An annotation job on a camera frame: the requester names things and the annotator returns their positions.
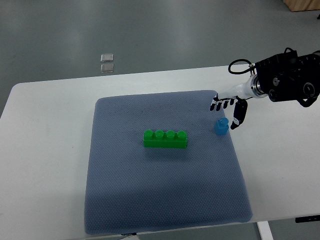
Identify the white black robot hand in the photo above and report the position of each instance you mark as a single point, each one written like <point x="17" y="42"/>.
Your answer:
<point x="238" y="95"/>

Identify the small blue block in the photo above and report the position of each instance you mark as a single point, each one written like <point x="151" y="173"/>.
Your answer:
<point x="221" y="126"/>

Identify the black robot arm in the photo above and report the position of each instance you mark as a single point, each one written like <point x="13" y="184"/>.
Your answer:
<point x="289" y="77"/>

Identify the long green block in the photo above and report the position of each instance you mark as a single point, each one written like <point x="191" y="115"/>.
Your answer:
<point x="165" y="139"/>

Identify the wooden box corner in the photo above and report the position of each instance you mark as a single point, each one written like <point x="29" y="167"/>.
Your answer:
<point x="302" y="5"/>

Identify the lower metal floor plate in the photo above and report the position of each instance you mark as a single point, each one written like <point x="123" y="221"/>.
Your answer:
<point x="107" y="68"/>

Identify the metal floor plate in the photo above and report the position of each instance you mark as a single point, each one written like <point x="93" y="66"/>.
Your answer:
<point x="106" y="57"/>
<point x="107" y="68"/>

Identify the upper metal floor plate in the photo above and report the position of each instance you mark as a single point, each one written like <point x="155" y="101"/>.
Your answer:
<point x="106" y="57"/>

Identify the white table leg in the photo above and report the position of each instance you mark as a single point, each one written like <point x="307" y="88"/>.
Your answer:
<point x="264" y="230"/>

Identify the black table control panel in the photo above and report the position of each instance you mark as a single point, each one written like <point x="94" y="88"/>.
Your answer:
<point x="307" y="219"/>

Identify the blue-grey textured mat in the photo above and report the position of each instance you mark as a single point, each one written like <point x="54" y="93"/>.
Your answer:
<point x="132" y="189"/>

